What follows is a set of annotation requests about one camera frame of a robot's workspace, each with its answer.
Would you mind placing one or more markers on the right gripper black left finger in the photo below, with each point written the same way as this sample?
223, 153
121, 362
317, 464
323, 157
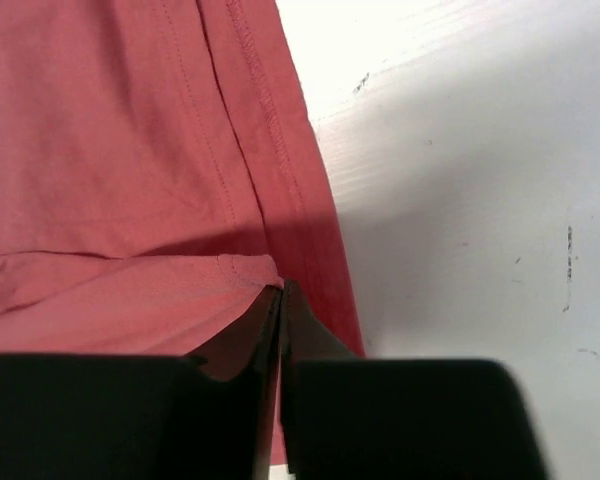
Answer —
207, 414

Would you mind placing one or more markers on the pink t shirt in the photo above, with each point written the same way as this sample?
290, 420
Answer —
157, 171

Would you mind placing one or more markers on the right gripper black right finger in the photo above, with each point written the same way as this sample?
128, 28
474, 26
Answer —
346, 417

